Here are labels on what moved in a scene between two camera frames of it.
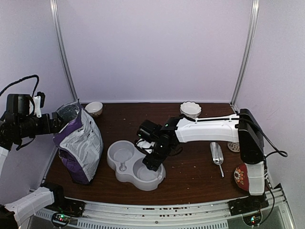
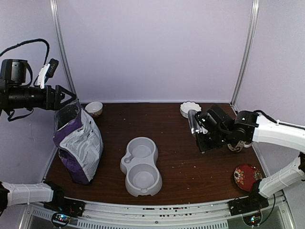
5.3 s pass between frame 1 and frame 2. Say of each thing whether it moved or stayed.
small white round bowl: stayed
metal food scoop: moved
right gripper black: moved
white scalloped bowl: stayed
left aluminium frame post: stayed
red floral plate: stayed
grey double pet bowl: moved
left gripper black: moved
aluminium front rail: stayed
